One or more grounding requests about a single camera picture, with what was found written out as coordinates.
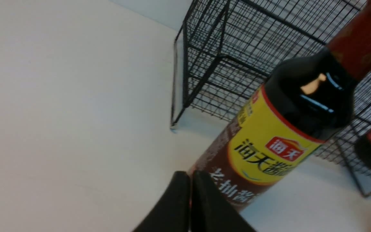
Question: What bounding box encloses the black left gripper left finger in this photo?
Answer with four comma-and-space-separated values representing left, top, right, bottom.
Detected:
133, 171, 191, 232

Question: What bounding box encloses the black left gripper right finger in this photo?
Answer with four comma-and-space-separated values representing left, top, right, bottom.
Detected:
190, 170, 255, 232

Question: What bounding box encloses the dark soy sauce bottle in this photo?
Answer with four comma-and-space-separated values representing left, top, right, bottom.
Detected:
188, 0, 371, 211

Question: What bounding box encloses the black wire rack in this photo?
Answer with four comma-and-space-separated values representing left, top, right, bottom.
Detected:
170, 0, 371, 197

